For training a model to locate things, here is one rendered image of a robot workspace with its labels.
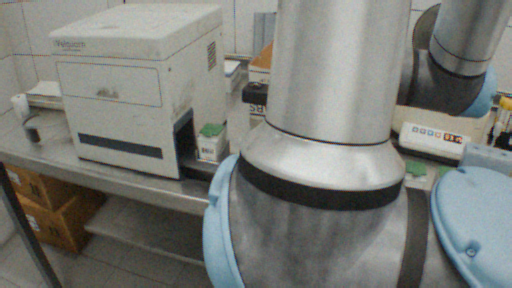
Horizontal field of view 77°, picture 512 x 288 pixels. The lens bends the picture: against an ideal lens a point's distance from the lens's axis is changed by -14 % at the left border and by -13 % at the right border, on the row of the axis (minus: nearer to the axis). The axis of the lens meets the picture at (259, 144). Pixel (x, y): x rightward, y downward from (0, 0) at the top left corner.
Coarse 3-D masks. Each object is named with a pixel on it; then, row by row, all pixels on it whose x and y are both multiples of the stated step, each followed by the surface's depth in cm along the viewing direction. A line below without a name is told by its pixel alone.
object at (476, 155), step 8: (472, 144) 67; (480, 144) 67; (464, 152) 68; (472, 152) 65; (480, 152) 65; (488, 152) 65; (496, 152) 65; (504, 152) 65; (464, 160) 67; (472, 160) 66; (480, 160) 65; (488, 160) 64; (496, 160) 64; (504, 160) 63; (488, 168) 65; (496, 168) 64; (504, 168) 63
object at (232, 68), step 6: (228, 60) 119; (228, 66) 114; (234, 66) 114; (228, 72) 109; (234, 72) 113; (240, 72) 119; (228, 78) 109; (234, 78) 113; (240, 78) 120; (228, 84) 110; (234, 84) 114; (228, 90) 111
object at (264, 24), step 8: (256, 16) 115; (264, 16) 114; (272, 16) 113; (256, 24) 116; (264, 24) 115; (272, 24) 114; (256, 32) 117; (264, 32) 116; (272, 32) 115; (256, 40) 118; (264, 40) 117; (256, 48) 119
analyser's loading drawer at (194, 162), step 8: (184, 144) 79; (184, 152) 76; (192, 152) 76; (224, 152) 72; (232, 152) 76; (184, 160) 74; (192, 160) 74; (200, 160) 72; (192, 168) 73; (200, 168) 72; (208, 168) 72; (216, 168) 71
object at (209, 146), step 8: (224, 128) 72; (200, 136) 70; (208, 136) 70; (216, 136) 69; (224, 136) 73; (200, 144) 70; (208, 144) 70; (216, 144) 69; (224, 144) 73; (200, 152) 71; (208, 152) 71; (216, 152) 70; (208, 160) 72; (216, 160) 71
